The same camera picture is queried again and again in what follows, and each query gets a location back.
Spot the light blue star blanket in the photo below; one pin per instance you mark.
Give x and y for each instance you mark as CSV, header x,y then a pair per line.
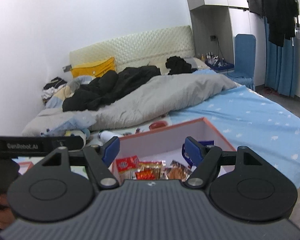
x,y
245,118

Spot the cream quilted headboard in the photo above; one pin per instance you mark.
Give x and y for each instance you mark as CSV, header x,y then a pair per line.
x,y
139,49

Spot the white and blue plush toy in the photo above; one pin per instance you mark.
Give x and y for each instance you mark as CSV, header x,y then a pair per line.
x,y
83,133

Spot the black cloth on pillow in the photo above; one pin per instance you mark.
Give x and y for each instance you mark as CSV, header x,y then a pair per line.
x,y
177,65

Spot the black clothing pile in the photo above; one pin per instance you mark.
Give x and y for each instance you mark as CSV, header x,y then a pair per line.
x,y
110,87

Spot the blue bedside tray with bottles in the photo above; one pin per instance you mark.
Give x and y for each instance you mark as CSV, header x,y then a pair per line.
x,y
217,64

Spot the blue covered chair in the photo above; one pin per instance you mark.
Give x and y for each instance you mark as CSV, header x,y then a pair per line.
x,y
244,67

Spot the orange snack packet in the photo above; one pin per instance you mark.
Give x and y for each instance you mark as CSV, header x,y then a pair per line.
x,y
150,170

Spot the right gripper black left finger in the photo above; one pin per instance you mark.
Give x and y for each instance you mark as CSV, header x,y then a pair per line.
x,y
56,173

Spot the white spray bottle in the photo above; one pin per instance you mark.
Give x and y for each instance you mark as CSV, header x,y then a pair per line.
x,y
105,136

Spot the folded clothes stack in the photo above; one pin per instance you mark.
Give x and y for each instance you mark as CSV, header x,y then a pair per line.
x,y
52,88

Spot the yellow pillow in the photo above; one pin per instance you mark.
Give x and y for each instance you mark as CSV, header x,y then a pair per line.
x,y
95,69

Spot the grey white wardrobe cabinet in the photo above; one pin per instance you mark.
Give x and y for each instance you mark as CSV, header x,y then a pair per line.
x,y
216,23

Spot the blue curtain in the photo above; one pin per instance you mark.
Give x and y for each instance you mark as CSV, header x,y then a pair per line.
x,y
281,65

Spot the light blue plastic bag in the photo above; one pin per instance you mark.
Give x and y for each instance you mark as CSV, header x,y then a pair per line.
x,y
79,121

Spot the hanging dark clothes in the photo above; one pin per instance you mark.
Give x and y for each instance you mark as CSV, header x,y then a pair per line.
x,y
272,7

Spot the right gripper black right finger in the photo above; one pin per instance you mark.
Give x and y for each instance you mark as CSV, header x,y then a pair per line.
x,y
209,160

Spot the silver dried meat packet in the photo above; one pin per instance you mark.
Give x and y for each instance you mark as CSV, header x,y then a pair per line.
x,y
177,171

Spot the white barcode snack packet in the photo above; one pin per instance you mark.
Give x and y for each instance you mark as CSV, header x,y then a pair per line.
x,y
126,166

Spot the orange cardboard box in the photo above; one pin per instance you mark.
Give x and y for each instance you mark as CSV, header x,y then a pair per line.
x,y
165,143

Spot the person's left hand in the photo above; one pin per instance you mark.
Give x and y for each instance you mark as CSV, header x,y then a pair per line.
x,y
6,215

